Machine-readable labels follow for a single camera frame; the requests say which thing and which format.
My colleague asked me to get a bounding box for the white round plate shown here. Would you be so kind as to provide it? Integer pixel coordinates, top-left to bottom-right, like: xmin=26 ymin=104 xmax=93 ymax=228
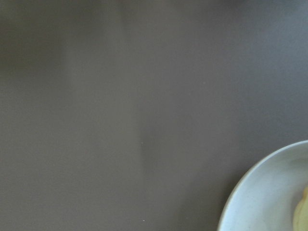
xmin=217 ymin=141 xmax=308 ymax=231

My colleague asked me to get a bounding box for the yellow glazed donut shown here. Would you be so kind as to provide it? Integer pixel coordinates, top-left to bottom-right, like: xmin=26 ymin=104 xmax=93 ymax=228
xmin=293 ymin=187 xmax=308 ymax=231

